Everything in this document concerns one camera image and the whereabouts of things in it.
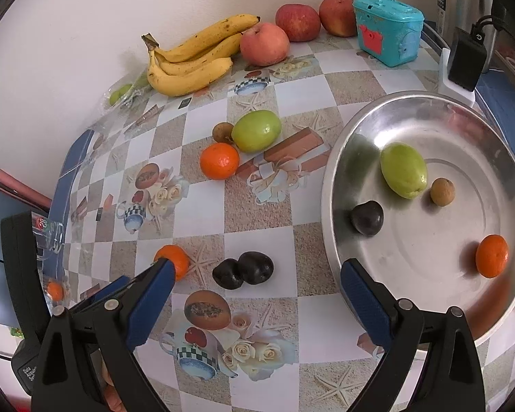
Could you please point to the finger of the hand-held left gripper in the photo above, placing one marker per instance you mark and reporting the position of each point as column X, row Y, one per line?
column 105, row 294

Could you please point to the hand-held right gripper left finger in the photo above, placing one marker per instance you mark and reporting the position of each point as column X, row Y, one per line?
column 148, row 304

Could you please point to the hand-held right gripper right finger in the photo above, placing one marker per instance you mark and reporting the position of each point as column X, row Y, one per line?
column 367, row 304

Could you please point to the orange tangerine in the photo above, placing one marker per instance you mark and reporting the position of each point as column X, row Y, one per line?
column 492, row 256
column 219, row 161
column 181, row 261

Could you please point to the round stainless steel plate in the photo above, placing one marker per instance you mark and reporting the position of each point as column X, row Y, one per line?
column 416, row 244

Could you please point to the dark purple plum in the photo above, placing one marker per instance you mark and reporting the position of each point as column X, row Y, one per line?
column 367, row 219
column 227, row 274
column 257, row 267

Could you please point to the brown longan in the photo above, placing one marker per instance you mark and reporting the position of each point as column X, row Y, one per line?
column 443, row 192
column 222, row 132

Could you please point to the green jujube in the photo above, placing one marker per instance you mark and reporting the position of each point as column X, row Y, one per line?
column 403, row 171
column 256, row 131

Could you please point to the person's left hand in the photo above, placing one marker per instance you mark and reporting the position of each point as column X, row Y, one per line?
column 113, row 399

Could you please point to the clear glass cup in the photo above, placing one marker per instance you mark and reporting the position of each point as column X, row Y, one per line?
column 49, row 236

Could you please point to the checkered printed tablecloth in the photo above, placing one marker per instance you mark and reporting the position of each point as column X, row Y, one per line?
column 261, row 223

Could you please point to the small bagged green fruit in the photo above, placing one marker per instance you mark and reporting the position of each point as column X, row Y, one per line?
column 119, row 94

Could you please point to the clear plastic bag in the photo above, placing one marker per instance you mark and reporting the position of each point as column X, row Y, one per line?
column 133, row 90

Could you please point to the yellow banana bunch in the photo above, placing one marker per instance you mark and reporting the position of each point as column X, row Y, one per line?
column 189, row 79

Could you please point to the small white stand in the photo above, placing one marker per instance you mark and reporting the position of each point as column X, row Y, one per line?
column 444, row 73

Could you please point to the black power adapter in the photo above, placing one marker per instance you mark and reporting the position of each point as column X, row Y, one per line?
column 465, row 62

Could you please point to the teal plastic box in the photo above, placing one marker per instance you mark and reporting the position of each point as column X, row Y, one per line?
column 388, row 34

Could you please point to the pinkish red apple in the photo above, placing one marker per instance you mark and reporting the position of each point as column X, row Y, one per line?
column 264, row 45

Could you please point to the dark red apple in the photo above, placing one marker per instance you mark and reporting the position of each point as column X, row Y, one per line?
column 298, row 22
column 337, row 15

